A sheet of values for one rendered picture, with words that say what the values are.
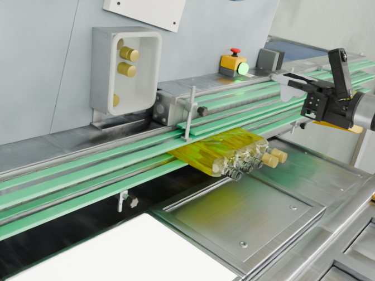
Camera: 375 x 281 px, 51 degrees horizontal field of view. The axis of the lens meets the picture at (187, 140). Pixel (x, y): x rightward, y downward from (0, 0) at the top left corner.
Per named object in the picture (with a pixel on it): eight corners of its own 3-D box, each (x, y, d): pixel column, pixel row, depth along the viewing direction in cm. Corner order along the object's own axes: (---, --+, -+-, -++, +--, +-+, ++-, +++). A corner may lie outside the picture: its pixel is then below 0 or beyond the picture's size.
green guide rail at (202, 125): (176, 126, 123) (195, 136, 118) (176, 124, 123) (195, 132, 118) (362, 72, 249) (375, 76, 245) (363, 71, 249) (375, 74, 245)
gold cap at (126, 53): (120, 46, 109) (130, 49, 107) (129, 45, 112) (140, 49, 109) (119, 58, 111) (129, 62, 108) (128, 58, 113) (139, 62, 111)
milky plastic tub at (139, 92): (89, 107, 111) (109, 117, 106) (92, 26, 102) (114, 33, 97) (135, 98, 124) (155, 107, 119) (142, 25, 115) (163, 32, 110)
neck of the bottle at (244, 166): (233, 168, 117) (246, 175, 114) (235, 159, 116) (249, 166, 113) (239, 165, 119) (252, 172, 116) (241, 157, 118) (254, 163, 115)
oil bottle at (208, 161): (164, 152, 124) (217, 180, 112) (167, 136, 122) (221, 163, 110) (176, 148, 128) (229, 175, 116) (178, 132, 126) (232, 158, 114)
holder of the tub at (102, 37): (88, 124, 114) (105, 133, 109) (92, 27, 103) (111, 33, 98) (133, 114, 126) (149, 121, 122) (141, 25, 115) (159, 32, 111)
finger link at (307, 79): (278, 92, 104) (306, 104, 97) (283, 70, 101) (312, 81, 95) (285, 91, 105) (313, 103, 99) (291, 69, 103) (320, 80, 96)
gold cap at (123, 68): (117, 62, 111) (128, 66, 108) (127, 61, 113) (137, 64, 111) (116, 74, 112) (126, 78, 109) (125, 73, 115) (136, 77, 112)
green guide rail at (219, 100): (179, 104, 120) (198, 112, 115) (179, 101, 120) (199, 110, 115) (366, 61, 246) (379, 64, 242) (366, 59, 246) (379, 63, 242)
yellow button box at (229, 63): (217, 72, 153) (233, 77, 149) (221, 53, 150) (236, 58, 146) (228, 70, 158) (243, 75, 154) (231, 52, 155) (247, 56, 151)
